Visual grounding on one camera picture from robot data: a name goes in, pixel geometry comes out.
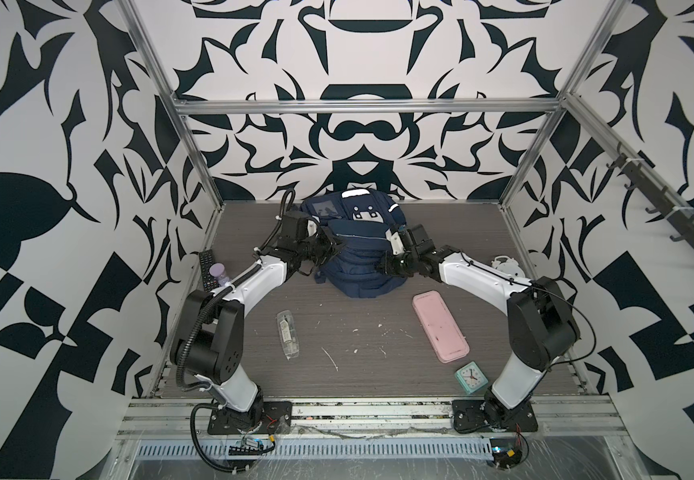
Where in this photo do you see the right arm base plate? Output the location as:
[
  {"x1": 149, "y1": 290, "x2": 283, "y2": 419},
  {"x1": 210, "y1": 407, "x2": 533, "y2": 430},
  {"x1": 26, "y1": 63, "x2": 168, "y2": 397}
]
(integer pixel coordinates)
[{"x1": 451, "y1": 398, "x2": 539, "y2": 434}]

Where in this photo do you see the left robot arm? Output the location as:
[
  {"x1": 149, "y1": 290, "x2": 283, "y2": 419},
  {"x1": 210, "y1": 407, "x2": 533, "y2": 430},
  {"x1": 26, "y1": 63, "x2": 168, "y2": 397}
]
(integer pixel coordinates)
[{"x1": 169, "y1": 211, "x2": 340, "y2": 414}]

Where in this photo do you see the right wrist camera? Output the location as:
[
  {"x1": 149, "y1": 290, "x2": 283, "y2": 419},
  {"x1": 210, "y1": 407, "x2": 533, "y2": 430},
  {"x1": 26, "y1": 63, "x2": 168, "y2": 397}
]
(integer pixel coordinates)
[{"x1": 385, "y1": 229, "x2": 405, "y2": 256}]

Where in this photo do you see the pink pencil case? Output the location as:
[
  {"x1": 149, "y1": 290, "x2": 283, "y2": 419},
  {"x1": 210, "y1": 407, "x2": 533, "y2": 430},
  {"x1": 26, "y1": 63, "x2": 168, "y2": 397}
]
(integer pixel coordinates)
[{"x1": 412, "y1": 291, "x2": 470, "y2": 364}]

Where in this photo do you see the wall hook rail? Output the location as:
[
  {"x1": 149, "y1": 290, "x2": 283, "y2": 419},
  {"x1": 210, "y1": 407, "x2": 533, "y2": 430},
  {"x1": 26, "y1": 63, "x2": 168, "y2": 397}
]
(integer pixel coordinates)
[{"x1": 607, "y1": 142, "x2": 694, "y2": 251}]

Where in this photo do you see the small purple bottle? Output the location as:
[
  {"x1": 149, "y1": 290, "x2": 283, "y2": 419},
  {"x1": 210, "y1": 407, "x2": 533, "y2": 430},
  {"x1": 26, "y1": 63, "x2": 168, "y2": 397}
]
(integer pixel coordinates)
[{"x1": 209, "y1": 262, "x2": 230, "y2": 286}]

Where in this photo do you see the clear plastic pen box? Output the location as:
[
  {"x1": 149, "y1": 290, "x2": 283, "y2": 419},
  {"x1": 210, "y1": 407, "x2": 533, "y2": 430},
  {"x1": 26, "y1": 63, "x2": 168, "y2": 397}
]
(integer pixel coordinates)
[{"x1": 276, "y1": 310, "x2": 300, "y2": 360}]

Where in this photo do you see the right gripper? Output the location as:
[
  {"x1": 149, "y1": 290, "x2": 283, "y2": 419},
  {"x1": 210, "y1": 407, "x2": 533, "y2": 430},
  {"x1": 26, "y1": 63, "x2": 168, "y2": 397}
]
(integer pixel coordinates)
[{"x1": 371, "y1": 251, "x2": 419, "y2": 278}]

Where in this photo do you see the navy blue student backpack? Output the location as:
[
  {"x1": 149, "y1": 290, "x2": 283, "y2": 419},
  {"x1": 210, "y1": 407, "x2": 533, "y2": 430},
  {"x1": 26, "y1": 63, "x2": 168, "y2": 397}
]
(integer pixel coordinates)
[{"x1": 300, "y1": 188, "x2": 406, "y2": 299}]

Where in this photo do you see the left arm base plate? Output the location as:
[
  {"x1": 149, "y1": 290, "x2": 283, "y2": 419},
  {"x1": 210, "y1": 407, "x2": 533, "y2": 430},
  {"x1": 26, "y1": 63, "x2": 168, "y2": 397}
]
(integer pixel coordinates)
[{"x1": 207, "y1": 401, "x2": 293, "y2": 435}]

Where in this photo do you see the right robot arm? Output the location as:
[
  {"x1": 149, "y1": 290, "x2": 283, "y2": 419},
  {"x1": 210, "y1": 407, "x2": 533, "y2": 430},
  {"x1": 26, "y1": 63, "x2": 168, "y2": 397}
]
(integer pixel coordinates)
[{"x1": 379, "y1": 225, "x2": 580, "y2": 429}]

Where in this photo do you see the aluminium frame rail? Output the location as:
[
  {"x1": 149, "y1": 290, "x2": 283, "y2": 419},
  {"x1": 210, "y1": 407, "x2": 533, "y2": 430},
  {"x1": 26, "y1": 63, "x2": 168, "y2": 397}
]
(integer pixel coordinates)
[{"x1": 117, "y1": 395, "x2": 627, "y2": 438}]

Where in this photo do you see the black corrugated cable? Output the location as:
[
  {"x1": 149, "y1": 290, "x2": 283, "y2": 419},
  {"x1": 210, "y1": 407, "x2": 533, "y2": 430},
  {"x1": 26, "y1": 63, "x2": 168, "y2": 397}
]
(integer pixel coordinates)
[{"x1": 188, "y1": 403, "x2": 276, "y2": 475}]

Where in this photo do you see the black remote control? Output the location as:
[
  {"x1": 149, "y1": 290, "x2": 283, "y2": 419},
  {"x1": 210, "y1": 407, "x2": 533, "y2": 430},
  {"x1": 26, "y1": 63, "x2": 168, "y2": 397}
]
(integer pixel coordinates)
[{"x1": 198, "y1": 249, "x2": 219, "y2": 292}]

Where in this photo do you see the green square alarm clock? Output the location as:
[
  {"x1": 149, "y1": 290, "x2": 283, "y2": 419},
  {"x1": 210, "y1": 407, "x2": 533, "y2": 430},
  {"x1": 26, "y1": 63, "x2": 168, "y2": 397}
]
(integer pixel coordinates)
[{"x1": 455, "y1": 361, "x2": 489, "y2": 395}]

